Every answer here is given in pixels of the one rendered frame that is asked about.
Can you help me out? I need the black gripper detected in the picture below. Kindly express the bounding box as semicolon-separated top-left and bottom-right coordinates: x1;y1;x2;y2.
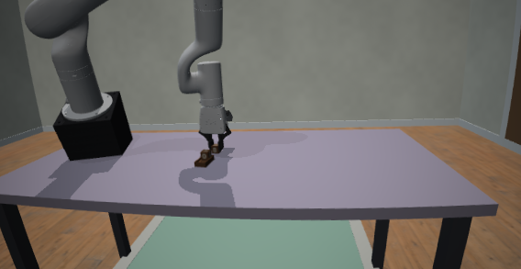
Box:
199;105;231;151

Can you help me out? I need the brown number cube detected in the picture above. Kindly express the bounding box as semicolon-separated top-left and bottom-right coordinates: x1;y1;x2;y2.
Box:
200;150;212;160
211;144;220;153

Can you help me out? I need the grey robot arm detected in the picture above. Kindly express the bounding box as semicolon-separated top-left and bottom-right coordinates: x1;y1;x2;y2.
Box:
25;0;224;121

